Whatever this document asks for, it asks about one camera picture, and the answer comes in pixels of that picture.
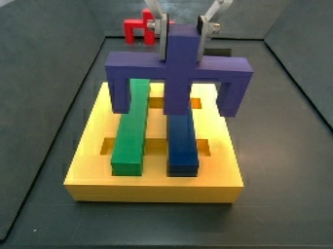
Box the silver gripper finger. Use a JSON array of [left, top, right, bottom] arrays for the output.
[[145, 0, 169, 60]]

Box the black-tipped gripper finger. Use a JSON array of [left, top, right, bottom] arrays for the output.
[[197, 0, 233, 61]]

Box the purple cross-shaped block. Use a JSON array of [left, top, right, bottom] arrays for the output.
[[106, 24, 254, 117]]

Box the black angle fixture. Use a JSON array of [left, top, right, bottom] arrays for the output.
[[205, 48, 232, 57]]

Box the yellow slotted board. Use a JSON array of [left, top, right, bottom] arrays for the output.
[[65, 83, 244, 203]]

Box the red cross-shaped block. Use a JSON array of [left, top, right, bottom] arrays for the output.
[[122, 8, 159, 45]]

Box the blue bar block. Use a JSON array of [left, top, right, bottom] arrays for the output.
[[166, 109, 200, 177]]

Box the green bar block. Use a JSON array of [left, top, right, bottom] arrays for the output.
[[111, 79, 150, 176]]

